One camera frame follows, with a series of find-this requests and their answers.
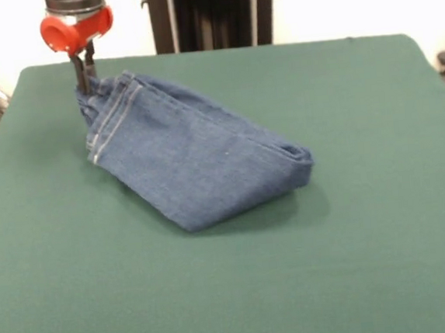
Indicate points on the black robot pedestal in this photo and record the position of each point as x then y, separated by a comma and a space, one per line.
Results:
213, 15

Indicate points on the blue denim jeans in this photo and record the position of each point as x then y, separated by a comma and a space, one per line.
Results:
190, 153

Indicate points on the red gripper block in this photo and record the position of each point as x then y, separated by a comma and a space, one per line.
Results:
59, 32

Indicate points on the dark green table cloth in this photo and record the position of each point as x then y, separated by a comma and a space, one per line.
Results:
139, 279

